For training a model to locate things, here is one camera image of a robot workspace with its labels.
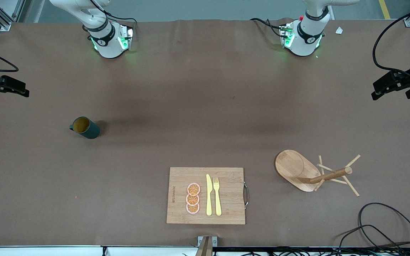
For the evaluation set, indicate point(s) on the wooden mug tree stand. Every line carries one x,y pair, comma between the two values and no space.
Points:
290,167

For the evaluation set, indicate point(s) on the yellow plastic fork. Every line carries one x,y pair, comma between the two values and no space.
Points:
217,202

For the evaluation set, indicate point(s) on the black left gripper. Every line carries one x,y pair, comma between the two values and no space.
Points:
409,79

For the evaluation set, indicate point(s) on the small white paper scrap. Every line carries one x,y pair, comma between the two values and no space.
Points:
339,30

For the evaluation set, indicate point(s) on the orange slice toy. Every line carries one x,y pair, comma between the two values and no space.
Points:
192,200

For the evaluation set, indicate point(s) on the white table edge rail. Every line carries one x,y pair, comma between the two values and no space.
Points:
48,251

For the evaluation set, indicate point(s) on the brown table cover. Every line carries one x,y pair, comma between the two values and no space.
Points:
84,170

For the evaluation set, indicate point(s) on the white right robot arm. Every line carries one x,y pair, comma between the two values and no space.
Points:
107,39

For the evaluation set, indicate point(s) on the bamboo cutting board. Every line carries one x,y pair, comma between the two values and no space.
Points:
226,209

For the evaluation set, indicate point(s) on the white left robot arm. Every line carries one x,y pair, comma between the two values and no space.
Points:
306,35

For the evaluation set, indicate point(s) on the dark green ribbed cup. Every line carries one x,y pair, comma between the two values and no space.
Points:
90,131

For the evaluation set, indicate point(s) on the metal table bracket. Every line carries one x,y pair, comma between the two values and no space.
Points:
207,243

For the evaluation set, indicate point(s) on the yellow plastic knife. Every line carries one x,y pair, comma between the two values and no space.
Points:
209,199

